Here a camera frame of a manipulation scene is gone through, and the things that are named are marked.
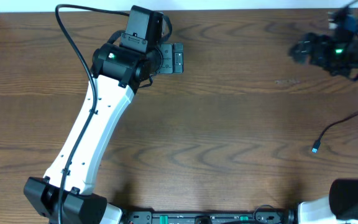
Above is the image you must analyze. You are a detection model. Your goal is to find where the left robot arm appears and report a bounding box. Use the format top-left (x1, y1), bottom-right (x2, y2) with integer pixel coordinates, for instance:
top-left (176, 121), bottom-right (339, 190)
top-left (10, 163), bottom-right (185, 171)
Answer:
top-left (24, 43), bottom-right (184, 223)

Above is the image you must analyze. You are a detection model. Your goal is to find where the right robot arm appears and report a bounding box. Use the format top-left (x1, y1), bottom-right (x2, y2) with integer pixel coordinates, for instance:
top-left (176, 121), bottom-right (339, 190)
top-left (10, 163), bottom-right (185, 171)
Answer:
top-left (288, 6), bottom-right (358, 223)

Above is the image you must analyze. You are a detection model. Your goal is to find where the black USB cable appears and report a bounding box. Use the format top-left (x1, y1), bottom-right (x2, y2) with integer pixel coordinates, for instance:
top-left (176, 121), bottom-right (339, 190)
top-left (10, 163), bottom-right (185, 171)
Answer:
top-left (311, 111), bottom-right (358, 154)

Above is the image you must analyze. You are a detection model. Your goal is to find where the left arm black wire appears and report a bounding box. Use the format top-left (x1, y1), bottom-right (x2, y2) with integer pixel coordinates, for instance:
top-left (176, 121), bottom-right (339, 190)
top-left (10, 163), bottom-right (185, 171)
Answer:
top-left (54, 3), bottom-right (132, 224)

